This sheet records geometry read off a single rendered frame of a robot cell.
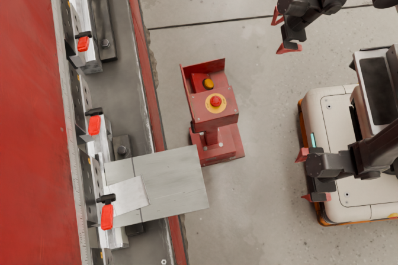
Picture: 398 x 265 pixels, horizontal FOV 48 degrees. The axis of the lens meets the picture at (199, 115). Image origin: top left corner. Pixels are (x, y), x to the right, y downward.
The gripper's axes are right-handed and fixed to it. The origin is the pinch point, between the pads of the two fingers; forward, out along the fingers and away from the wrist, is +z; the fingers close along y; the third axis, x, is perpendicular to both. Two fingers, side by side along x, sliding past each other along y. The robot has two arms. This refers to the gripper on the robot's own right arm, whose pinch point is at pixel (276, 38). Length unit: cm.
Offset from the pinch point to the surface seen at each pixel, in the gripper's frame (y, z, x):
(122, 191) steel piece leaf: 41, 22, -44
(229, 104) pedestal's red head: 12.1, 26.2, -3.7
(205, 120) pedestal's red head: 16.9, 30.6, -11.2
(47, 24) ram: 14, -16, -68
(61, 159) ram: 42, -18, -66
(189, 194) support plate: 44, 14, -28
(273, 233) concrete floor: 54, 87, 48
